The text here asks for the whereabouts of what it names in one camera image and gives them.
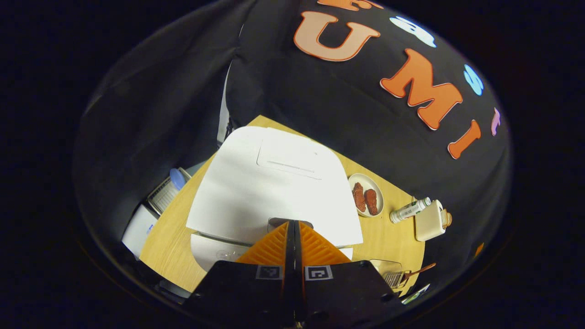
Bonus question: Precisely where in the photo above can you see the wire chopstick holder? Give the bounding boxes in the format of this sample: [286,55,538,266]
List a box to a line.
[383,271,412,289]

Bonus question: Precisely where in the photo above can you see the white rice cooker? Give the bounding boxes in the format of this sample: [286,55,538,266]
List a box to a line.
[186,126,364,273]

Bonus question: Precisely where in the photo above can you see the black backdrop cloth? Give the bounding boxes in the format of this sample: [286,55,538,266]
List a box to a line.
[73,0,512,293]

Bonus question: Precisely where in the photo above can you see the small white milk bottle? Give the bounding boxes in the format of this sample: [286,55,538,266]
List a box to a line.
[389,197,431,224]

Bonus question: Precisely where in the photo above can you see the small white green packet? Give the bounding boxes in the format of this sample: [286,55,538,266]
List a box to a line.
[402,283,430,304]

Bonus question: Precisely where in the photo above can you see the brown wooden spoon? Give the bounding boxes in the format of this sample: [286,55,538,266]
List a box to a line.
[402,263,437,281]

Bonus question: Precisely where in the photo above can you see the white round plate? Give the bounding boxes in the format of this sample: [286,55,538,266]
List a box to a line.
[348,173,384,217]

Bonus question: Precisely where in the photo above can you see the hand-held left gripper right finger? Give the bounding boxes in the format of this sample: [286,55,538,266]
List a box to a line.
[295,221,407,327]

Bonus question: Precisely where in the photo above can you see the clear box of rice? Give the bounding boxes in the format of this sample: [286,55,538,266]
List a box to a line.
[368,259,403,279]

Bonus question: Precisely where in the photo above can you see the white box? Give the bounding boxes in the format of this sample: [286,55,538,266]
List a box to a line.
[121,204,160,260]

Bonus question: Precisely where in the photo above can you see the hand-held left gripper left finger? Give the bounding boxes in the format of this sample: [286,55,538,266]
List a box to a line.
[183,221,295,327]

